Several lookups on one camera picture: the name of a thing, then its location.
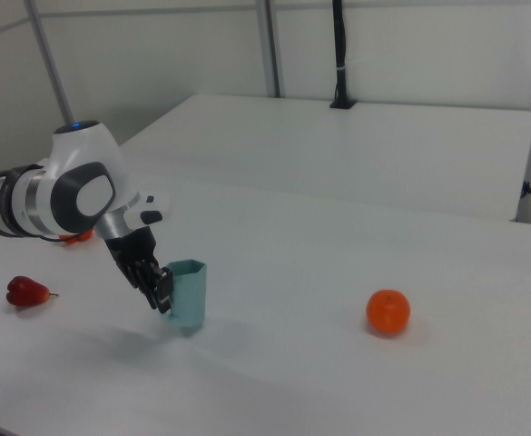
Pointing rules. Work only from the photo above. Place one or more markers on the white background table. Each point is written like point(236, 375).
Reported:
point(337, 145)

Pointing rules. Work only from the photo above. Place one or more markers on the orange fruit cluster with leaves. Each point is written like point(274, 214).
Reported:
point(81, 236)

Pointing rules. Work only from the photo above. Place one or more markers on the red pear-shaped fruit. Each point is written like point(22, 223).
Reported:
point(25, 291)

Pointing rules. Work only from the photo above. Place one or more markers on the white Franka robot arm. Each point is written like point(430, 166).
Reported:
point(74, 191)

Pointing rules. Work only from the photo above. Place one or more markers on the light teal hexagonal mug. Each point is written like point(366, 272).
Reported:
point(191, 290)

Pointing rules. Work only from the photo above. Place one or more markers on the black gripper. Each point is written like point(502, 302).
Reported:
point(133, 254)

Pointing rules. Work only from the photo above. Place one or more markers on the grey aluminium frame post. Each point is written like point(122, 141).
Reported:
point(271, 45)
point(52, 63)

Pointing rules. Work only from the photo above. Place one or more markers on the black pole with clamp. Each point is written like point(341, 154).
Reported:
point(340, 54)

